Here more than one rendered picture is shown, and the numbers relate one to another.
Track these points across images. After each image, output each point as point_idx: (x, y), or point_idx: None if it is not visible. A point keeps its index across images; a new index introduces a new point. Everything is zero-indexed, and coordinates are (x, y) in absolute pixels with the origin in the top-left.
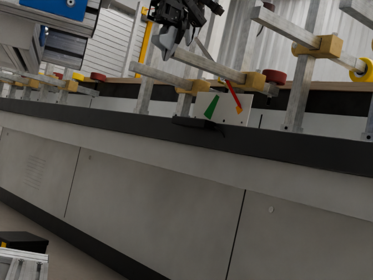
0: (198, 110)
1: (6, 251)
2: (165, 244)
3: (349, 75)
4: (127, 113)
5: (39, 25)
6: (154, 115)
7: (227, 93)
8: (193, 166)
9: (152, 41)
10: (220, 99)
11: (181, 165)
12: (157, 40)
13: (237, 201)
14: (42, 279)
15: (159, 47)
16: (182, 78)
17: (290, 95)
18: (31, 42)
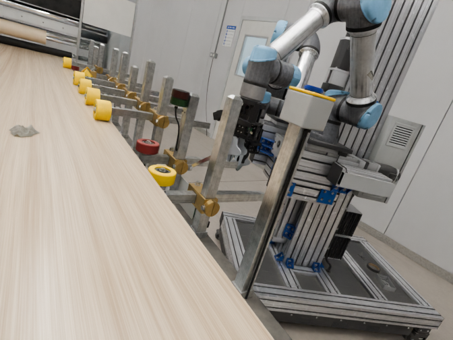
0: (191, 206)
1: (259, 289)
2: None
3: (110, 117)
4: (258, 297)
5: (269, 168)
6: (223, 253)
7: (181, 176)
8: None
9: (248, 164)
10: (183, 184)
11: None
12: (246, 162)
13: None
14: (235, 261)
15: (243, 165)
16: (215, 196)
17: (158, 152)
18: (263, 170)
